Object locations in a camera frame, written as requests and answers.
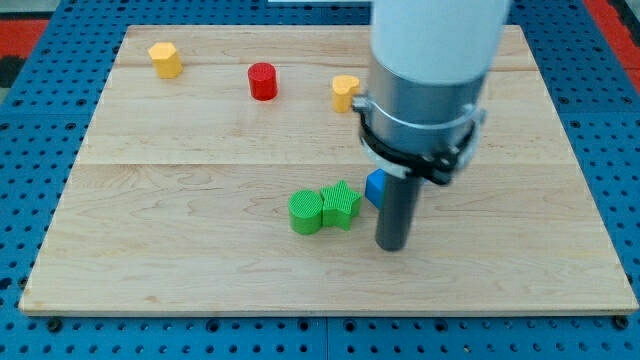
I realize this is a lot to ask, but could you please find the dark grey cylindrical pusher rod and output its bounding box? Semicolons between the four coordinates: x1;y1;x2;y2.
376;174;423;251

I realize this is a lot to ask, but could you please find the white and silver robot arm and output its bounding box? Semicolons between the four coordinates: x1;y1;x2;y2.
352;0;511;251

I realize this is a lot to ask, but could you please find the green star block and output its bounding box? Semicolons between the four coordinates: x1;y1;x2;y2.
320;180;362;231

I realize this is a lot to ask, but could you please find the green circle block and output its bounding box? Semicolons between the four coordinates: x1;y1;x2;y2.
288;189;323;235

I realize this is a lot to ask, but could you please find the blue cube block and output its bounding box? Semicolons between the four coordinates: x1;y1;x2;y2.
365;169;385;209

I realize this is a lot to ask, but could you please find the yellow heart block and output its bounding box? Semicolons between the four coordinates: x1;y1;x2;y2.
331;75;360;113

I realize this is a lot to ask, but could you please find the light wooden board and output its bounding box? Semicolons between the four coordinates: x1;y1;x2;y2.
20;25;638;317

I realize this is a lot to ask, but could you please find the red cylinder block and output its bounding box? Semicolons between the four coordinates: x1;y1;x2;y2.
247;62;278;101

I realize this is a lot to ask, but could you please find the yellow hexagon block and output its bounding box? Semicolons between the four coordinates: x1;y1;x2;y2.
148;42;183;79

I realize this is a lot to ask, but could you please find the black clamp ring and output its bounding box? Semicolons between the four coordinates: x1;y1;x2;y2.
357;110;479;186

